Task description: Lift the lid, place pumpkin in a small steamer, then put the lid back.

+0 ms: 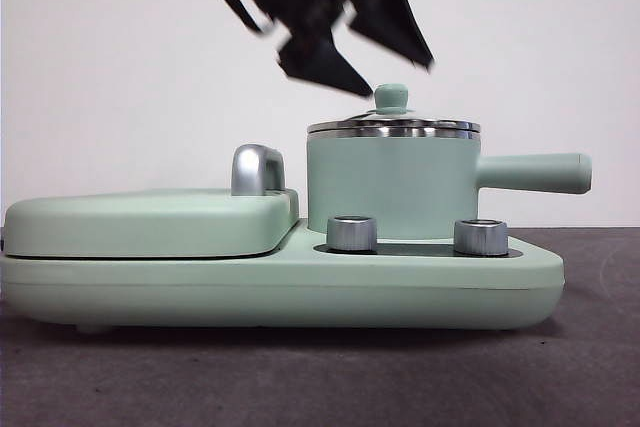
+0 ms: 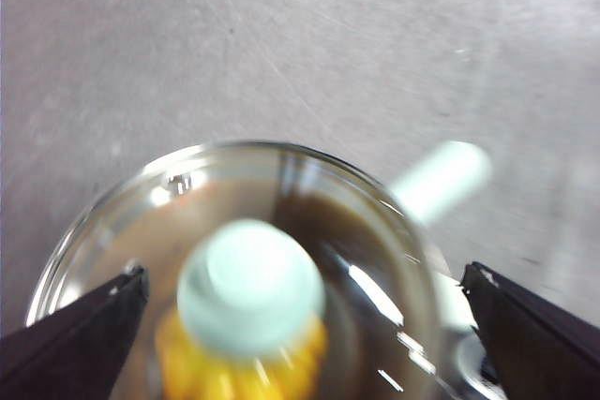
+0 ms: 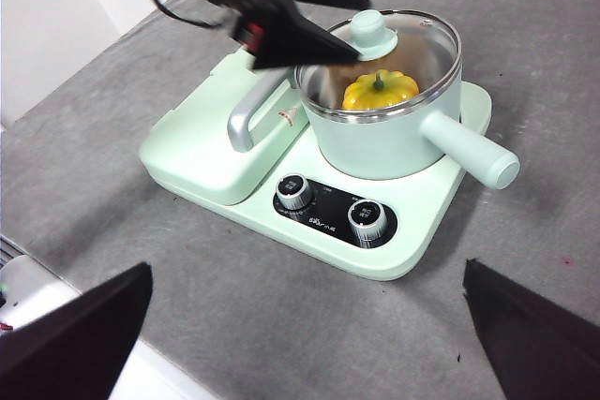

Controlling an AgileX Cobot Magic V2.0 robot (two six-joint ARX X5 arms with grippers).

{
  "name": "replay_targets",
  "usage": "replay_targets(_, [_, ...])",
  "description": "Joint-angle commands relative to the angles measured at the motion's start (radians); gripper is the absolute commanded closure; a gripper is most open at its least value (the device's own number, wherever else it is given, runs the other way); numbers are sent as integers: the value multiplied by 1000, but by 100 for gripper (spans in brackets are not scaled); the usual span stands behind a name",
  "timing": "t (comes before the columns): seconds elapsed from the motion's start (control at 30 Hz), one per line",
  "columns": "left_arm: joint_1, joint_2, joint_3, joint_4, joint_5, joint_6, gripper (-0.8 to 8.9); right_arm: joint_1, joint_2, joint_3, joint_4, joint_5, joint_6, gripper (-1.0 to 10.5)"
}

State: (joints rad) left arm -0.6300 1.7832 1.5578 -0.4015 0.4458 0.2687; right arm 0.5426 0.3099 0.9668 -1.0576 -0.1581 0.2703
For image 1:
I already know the glass lid with green knob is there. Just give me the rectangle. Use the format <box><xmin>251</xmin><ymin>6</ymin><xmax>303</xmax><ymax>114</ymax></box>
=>
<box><xmin>306</xmin><ymin>83</ymin><xmax>482</xmax><ymax>135</ymax></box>

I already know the mint green handled pot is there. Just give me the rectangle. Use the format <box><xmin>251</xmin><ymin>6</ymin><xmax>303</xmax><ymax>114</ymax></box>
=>
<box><xmin>306</xmin><ymin>127</ymin><xmax>594</xmax><ymax>243</ymax></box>

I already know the black cable loop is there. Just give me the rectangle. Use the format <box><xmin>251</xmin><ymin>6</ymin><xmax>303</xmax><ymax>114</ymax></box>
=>
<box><xmin>218</xmin><ymin>0</ymin><xmax>277</xmax><ymax>39</ymax></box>

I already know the silver control knob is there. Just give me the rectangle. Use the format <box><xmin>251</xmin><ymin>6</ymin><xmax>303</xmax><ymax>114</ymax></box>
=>
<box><xmin>453</xmin><ymin>219</ymin><xmax>511</xmax><ymax>256</ymax></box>
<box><xmin>326</xmin><ymin>215</ymin><xmax>380</xmax><ymax>254</ymax></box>

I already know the mint green breakfast machine base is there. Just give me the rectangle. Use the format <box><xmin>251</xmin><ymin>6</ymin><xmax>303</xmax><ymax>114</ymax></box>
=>
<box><xmin>0</xmin><ymin>234</ymin><xmax>567</xmax><ymax>336</ymax></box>

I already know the mint green griddle cover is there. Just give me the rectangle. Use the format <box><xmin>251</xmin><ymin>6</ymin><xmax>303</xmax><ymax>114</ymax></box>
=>
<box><xmin>3</xmin><ymin>144</ymin><xmax>302</xmax><ymax>260</ymax></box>

